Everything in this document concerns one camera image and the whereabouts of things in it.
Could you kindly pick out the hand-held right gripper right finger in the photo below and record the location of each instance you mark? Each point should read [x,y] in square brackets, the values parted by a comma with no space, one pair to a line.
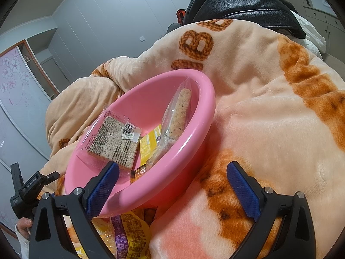
[242,191]

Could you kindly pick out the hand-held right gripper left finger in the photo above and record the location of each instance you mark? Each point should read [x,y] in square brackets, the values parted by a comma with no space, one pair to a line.
[103,187]

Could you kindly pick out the small orange snack packet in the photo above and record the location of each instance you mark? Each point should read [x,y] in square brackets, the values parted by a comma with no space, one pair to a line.
[138,174]

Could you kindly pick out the square seeded bread packet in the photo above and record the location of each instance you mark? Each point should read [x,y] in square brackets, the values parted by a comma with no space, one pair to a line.
[116,143]

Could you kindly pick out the yellow purple snack packet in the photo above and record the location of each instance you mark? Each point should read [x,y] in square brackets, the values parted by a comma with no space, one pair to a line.
[134,234]
[148,145]

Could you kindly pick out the pink plastic basin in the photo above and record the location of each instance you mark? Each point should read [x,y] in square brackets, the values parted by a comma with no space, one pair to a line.
[142,99]

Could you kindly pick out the long seeded bread packet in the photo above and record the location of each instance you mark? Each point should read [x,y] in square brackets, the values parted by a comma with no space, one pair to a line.
[178,113]

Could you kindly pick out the person's left hand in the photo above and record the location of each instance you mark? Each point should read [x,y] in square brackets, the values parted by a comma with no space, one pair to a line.
[24,223]

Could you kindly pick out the clear wrapped bread packet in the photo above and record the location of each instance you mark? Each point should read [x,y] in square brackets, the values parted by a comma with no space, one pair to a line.
[105,234]

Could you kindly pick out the beige orange printed blanket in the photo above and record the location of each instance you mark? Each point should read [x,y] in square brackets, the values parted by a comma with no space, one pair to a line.
[269,126]

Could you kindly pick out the wardrobe with sliding door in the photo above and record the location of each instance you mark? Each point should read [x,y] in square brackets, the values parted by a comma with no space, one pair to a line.
[16,86]

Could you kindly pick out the white duvet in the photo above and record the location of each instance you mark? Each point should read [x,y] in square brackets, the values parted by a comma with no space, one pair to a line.
[312,35]

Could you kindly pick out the red black bag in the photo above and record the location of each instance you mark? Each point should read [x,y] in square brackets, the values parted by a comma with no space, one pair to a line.
[180,14]

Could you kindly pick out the black leather jacket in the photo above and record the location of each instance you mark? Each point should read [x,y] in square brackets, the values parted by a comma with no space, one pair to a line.
[242,2]

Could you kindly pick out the white cabinet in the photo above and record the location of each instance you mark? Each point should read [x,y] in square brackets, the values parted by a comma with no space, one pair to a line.
[334,24]

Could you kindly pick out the white wall socket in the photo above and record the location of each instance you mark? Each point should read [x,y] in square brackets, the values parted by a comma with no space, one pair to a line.
[140,38]

